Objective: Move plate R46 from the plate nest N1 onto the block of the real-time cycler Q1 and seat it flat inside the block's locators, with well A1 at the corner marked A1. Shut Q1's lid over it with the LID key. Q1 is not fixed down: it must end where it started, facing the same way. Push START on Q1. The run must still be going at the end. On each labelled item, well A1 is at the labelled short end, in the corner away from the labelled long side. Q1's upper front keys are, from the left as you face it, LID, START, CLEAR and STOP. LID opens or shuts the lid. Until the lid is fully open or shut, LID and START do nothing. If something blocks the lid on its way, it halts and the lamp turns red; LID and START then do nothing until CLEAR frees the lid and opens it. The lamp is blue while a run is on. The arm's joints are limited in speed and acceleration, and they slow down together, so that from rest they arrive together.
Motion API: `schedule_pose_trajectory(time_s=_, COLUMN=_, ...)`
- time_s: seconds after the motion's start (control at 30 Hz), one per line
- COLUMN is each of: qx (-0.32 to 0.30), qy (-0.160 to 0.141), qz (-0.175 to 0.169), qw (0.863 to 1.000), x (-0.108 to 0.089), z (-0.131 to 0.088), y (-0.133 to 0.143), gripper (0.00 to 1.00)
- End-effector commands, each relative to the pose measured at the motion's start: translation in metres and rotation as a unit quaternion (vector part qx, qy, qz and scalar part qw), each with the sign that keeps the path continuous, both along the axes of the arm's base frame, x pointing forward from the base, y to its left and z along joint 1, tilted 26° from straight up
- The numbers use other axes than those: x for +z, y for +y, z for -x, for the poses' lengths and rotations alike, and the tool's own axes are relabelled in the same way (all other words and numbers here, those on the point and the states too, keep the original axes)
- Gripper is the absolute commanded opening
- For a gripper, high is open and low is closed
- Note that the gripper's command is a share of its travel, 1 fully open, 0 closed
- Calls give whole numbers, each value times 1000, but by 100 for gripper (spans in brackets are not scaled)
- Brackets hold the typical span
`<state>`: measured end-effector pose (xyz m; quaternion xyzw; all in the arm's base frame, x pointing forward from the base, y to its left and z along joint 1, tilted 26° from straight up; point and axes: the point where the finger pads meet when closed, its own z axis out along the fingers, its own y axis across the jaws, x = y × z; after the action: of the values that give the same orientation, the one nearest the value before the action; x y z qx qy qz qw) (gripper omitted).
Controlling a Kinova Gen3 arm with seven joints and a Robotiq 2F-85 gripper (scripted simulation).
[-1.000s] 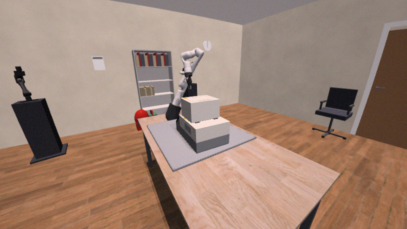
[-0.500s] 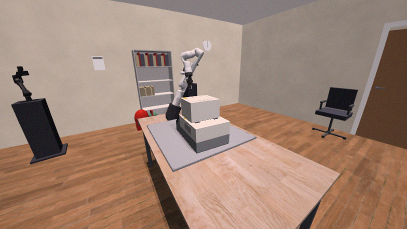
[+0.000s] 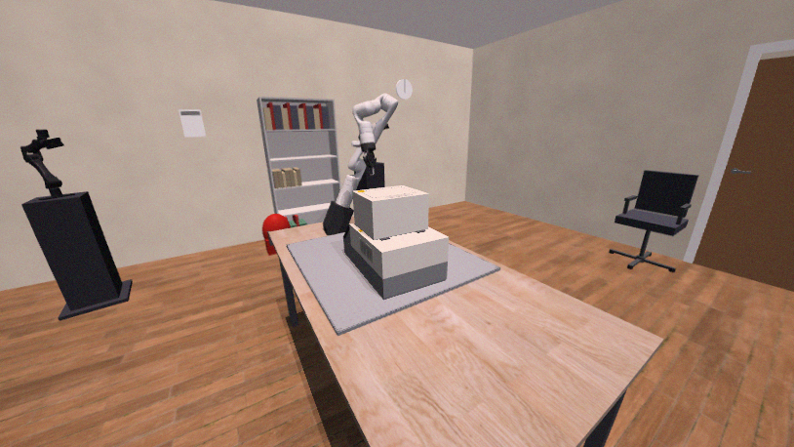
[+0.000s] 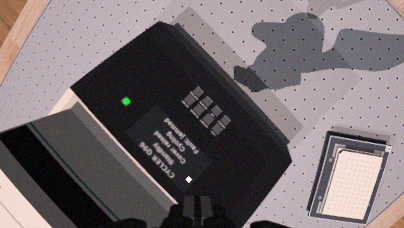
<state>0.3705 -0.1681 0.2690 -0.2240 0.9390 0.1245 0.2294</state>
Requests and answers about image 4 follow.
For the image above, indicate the grey flat base plate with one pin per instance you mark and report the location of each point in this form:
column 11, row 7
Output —
column 307, row 67

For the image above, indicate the grey pcr plate with grid of round wells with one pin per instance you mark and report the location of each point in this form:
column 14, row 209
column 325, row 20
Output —
column 351, row 183

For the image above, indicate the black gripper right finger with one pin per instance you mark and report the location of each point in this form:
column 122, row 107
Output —
column 208, row 219

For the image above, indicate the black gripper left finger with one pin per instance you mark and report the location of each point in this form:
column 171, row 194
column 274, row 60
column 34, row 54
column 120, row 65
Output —
column 189, row 210

